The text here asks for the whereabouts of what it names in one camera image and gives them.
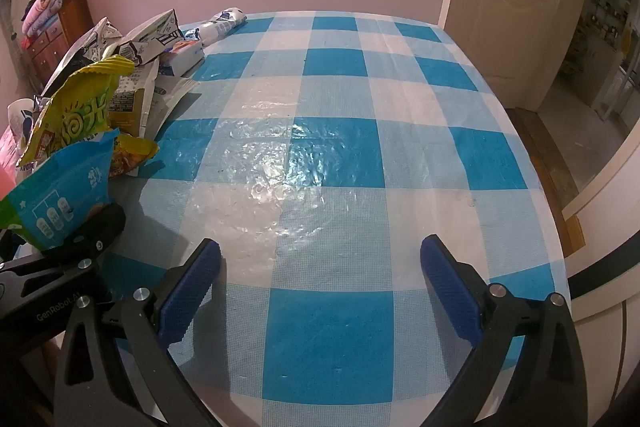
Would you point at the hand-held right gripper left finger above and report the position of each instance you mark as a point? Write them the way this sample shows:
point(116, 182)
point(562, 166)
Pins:
point(192, 292)

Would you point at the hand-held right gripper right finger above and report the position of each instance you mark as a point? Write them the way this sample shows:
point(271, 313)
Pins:
point(450, 292)

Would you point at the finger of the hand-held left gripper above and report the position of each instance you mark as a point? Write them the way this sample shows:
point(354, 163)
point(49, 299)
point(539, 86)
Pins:
point(102, 227)

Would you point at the blue green snack packet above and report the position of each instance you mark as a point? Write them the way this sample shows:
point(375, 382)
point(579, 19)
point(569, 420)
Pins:
point(65, 192)

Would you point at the yellow snack bag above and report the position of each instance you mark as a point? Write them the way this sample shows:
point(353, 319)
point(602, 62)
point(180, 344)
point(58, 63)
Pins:
point(75, 122)

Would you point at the white printed bag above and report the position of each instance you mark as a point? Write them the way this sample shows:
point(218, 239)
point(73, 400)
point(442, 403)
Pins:
point(137, 87)

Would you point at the blue checkered tablecloth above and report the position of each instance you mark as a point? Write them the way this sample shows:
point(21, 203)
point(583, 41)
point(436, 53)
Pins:
point(325, 207)

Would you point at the white panel with black stripe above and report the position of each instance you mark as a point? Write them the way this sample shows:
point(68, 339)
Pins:
point(605, 267)

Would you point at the white tissue pack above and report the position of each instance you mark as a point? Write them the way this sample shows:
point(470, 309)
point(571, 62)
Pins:
point(182, 57)

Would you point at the black white milk carton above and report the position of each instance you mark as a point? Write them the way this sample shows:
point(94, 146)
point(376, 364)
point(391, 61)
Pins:
point(150, 39)

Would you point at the brown wooden cabinet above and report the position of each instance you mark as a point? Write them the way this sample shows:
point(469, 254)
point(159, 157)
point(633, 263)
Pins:
point(60, 32)

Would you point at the stack of folded blankets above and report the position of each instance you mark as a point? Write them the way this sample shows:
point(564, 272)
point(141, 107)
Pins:
point(47, 9)

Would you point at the blue white rolled packet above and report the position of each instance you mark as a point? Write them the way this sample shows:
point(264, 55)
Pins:
point(222, 24)

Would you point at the cream door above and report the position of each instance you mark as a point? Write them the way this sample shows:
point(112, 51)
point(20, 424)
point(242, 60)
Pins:
point(500, 32)

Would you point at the cluttered shelf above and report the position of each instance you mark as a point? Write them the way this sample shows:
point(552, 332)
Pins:
point(607, 7)

